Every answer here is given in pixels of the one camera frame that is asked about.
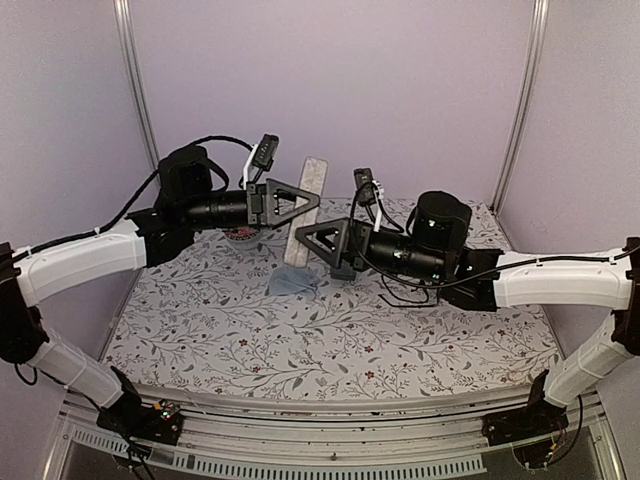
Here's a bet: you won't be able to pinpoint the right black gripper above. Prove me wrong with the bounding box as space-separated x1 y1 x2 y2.
295 217 446 283

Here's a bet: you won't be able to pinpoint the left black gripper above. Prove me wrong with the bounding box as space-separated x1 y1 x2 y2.
182 177 321 231

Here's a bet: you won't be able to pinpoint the blue-grey glasses case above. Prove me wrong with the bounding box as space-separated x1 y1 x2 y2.
330 264 357 281

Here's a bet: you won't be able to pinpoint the beige-grey glasses case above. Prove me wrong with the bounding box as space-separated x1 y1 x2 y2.
281 155 330 267

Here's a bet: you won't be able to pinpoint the light blue cloth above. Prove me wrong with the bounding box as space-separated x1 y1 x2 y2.
268 265 320 298

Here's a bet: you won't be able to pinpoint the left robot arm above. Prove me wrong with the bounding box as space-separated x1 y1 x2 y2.
1 135 328 434

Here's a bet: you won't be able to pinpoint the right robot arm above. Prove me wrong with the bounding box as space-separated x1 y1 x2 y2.
295 191 639 436

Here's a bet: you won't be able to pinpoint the thin black-framed glasses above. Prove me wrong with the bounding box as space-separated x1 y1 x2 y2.
378 276 440 309

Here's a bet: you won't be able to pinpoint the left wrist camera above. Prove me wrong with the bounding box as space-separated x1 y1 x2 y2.
239 134 280 189

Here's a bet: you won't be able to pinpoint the front aluminium rail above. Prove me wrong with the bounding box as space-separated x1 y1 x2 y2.
44 385 624 479

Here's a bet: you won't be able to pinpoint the left aluminium post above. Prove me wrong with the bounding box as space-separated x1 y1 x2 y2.
112 0 161 171

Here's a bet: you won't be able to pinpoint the aluminium post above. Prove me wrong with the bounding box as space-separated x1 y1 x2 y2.
112 0 161 171
491 0 550 216

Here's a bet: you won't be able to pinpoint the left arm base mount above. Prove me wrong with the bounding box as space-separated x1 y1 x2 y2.
97 367 185 446

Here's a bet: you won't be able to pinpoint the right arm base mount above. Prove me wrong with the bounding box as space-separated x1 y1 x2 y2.
481 370 569 446

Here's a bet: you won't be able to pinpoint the right aluminium post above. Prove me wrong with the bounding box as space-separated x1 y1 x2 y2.
491 0 550 216

